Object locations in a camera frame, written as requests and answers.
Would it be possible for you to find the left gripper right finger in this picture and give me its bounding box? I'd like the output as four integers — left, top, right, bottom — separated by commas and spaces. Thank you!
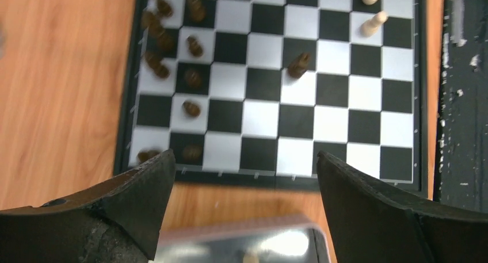
317, 151, 487, 262

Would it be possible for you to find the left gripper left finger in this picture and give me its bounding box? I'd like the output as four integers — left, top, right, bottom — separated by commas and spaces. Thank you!
1, 150, 176, 262

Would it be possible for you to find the black white chessboard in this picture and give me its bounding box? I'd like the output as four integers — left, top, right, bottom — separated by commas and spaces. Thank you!
113, 0, 428, 197

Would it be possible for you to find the dark chess rook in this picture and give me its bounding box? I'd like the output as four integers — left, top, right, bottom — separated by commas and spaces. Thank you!
136, 149, 161, 164

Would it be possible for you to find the pink metal tin box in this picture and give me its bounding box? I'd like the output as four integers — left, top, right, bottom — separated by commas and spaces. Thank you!
153, 214, 331, 262

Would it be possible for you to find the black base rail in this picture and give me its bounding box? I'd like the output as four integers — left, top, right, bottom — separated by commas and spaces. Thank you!
434, 0, 487, 212

